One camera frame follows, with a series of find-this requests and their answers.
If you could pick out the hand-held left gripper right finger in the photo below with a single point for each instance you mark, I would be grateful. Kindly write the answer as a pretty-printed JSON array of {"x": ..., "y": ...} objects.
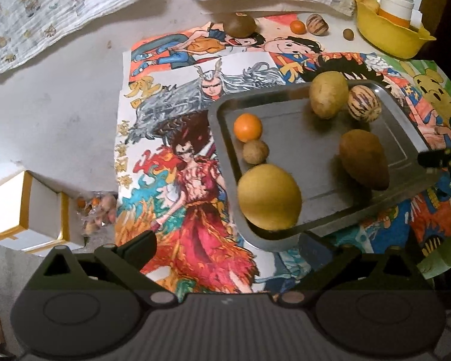
[{"x": 315, "y": 251}]

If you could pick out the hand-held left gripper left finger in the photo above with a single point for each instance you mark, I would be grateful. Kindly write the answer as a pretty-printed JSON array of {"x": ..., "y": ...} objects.
[{"x": 142, "y": 247}]

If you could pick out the large round yellow citrus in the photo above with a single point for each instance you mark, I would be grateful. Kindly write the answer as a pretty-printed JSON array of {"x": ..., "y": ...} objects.
[{"x": 268, "y": 197}]

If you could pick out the brown pointed mango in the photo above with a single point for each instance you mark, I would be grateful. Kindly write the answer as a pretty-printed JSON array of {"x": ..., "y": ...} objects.
[{"x": 364, "y": 160}]

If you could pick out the striped round melon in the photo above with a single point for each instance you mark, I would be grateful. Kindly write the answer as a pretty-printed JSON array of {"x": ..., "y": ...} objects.
[
  {"x": 363, "y": 104},
  {"x": 317, "y": 25}
]

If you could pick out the grey metal tray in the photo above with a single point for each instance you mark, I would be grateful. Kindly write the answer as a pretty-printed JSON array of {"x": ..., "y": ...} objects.
[{"x": 304, "y": 150}]

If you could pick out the small brown round fruit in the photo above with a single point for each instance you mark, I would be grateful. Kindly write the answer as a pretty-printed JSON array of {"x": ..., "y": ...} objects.
[{"x": 254, "y": 152}]

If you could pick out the small orange tangerine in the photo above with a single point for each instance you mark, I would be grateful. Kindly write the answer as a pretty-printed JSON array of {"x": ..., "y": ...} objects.
[
  {"x": 297, "y": 27},
  {"x": 248, "y": 128}
]

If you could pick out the small brown nut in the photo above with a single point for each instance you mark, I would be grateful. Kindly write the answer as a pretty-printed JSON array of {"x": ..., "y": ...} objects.
[{"x": 348, "y": 34}]

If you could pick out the round brown kiwi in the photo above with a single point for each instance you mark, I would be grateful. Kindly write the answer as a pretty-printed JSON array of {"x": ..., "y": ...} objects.
[{"x": 240, "y": 25}]

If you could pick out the clear bag of fruit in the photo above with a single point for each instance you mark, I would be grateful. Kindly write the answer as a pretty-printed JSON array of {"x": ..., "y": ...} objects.
[{"x": 97, "y": 214}]

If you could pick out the colourful cartoon table cloth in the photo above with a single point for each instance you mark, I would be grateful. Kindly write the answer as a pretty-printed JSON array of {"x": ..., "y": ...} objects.
[{"x": 195, "y": 214}]

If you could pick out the white box with yellow tape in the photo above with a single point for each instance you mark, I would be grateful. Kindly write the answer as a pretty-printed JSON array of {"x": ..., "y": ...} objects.
[
  {"x": 49, "y": 240},
  {"x": 7, "y": 207}
]

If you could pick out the yellow plastic bowl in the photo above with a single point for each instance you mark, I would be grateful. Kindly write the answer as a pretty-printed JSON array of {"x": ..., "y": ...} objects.
[{"x": 391, "y": 39}]

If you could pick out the white and orange cup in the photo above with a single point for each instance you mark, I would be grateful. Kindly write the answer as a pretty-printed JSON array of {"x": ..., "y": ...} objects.
[{"x": 396, "y": 7}]

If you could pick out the yellow apple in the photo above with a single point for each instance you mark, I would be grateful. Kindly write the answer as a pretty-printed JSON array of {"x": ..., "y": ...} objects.
[{"x": 370, "y": 4}]

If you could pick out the cartoon children drawing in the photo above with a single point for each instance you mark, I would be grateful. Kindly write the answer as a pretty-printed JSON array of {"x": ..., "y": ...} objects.
[{"x": 173, "y": 54}]

